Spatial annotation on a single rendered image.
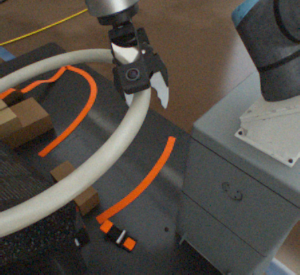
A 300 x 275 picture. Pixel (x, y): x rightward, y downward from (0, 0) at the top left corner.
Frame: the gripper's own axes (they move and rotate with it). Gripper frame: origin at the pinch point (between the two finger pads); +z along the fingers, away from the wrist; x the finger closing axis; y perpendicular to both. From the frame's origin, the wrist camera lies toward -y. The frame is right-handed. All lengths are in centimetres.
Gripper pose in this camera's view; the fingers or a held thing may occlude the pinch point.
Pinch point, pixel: (151, 108)
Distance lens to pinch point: 58.1
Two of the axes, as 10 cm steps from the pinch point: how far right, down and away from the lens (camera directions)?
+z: 2.8, 7.2, 6.3
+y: -1.5, -6.2, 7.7
